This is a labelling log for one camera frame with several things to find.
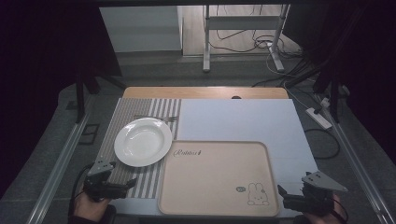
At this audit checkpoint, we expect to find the white power strip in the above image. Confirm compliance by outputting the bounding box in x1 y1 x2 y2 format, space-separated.
304 106 333 131

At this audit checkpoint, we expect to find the person's left hand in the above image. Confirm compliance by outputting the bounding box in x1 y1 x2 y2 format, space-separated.
74 186 112 222

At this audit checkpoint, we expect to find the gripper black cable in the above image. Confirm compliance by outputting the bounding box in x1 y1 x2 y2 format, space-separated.
67 163 93 217
329 195 350 224

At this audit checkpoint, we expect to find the grey striped placemat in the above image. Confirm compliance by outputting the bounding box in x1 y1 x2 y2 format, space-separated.
94 97 182 200

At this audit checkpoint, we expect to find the white table cover board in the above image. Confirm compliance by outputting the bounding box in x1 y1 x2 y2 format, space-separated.
109 98 319 218

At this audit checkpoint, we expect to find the black metal stand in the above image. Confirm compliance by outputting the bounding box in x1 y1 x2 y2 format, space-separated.
74 69 127 124
312 6 368 124

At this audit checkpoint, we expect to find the white cabinet panel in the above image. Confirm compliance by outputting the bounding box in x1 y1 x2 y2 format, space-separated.
98 6 184 54

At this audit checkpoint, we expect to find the bundle of floor cables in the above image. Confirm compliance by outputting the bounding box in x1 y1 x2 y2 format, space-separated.
204 4 331 108

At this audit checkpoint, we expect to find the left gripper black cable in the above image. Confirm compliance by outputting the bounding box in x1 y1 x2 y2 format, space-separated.
67 163 93 217

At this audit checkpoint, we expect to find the beige tray with rabbit print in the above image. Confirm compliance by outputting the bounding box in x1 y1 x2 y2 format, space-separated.
157 140 280 217

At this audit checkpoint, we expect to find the aluminium rail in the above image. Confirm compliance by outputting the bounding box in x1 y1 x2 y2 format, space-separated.
27 111 92 224
317 96 396 224

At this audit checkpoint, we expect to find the person's right hand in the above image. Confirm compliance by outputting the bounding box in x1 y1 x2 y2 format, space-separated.
302 193 348 224

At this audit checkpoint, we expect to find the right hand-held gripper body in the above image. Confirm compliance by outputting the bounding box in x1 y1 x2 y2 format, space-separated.
282 170 349 217

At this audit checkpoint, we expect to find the white round plate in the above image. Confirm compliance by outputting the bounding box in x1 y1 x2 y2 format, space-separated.
113 117 173 168

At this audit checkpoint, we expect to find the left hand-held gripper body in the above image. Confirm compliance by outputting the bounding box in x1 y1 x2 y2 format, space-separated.
82 160 129 203

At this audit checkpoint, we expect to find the white metal desk frame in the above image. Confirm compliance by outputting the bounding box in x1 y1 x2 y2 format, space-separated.
202 4 291 74

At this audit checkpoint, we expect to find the black looped floor cable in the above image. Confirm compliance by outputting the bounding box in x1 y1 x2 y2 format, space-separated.
303 127 341 161

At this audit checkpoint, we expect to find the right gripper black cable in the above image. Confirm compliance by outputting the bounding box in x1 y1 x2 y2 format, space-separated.
329 195 350 224

